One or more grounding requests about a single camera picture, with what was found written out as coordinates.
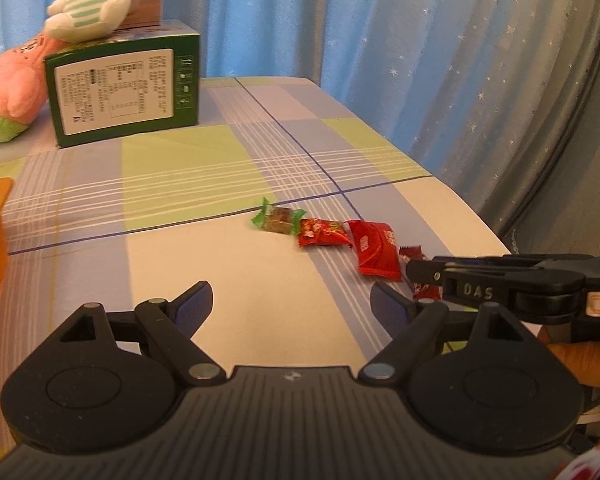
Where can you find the white plush rabbit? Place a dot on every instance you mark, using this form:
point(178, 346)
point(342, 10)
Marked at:
point(87, 2)

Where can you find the green cardboard box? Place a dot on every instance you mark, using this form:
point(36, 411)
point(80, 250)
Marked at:
point(125, 90)

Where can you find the red patterned snack packet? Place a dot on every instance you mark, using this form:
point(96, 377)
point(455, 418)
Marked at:
point(325, 233)

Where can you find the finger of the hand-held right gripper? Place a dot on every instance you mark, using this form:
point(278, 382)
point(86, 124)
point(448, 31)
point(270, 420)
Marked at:
point(425, 272)

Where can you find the green wrapped candy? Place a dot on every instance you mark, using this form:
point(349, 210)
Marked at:
point(279, 220)

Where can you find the red white printed cloth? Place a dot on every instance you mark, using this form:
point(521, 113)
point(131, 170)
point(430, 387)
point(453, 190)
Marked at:
point(592, 465)

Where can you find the small red snack packet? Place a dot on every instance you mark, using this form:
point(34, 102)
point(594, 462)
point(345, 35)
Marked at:
point(410, 252)

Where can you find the checked tablecloth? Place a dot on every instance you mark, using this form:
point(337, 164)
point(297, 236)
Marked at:
point(180, 240)

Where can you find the plain red snack packet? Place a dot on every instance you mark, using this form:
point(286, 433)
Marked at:
point(375, 250)

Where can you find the person's right hand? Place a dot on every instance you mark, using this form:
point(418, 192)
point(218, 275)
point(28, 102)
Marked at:
point(590, 365)

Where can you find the pink green plush toy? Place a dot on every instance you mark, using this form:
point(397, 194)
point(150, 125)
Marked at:
point(12, 90)

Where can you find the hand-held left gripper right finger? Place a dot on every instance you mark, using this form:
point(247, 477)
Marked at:
point(387, 310)

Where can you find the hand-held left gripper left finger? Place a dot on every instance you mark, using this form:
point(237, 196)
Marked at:
point(195, 305)

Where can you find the blue star curtain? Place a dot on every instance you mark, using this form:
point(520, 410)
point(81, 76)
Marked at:
point(380, 35)

